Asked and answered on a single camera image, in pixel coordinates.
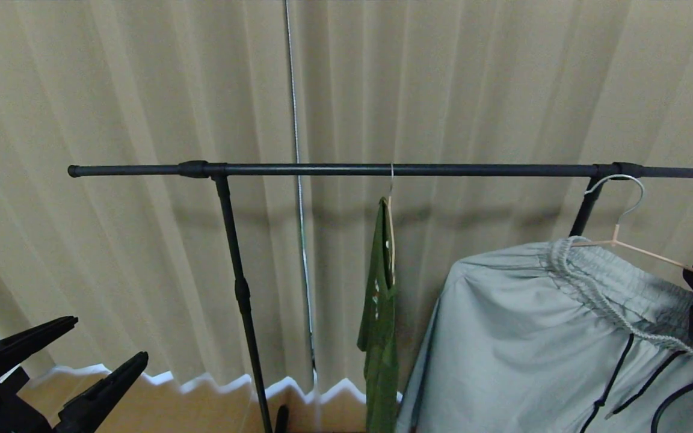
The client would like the pink clothes hanger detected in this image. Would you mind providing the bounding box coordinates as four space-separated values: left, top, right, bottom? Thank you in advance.
381 164 397 287
570 174 693 287

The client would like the pale grey garment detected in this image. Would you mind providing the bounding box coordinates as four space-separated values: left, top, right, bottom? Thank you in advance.
396 236 693 433

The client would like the green long-sleeved shirt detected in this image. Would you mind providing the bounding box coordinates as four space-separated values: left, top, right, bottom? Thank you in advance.
357 197 400 433

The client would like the black clothes rack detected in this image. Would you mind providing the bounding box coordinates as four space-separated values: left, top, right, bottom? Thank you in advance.
68 160 693 433

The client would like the black cable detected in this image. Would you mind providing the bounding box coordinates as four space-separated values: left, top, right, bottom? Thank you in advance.
650 367 693 433

